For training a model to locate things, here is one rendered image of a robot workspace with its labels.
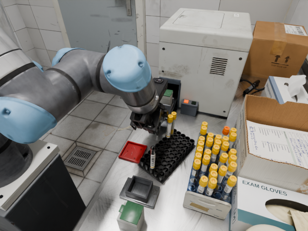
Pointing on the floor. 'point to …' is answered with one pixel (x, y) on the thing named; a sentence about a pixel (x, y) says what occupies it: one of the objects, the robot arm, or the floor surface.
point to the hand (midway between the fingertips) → (157, 119)
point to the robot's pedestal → (46, 202)
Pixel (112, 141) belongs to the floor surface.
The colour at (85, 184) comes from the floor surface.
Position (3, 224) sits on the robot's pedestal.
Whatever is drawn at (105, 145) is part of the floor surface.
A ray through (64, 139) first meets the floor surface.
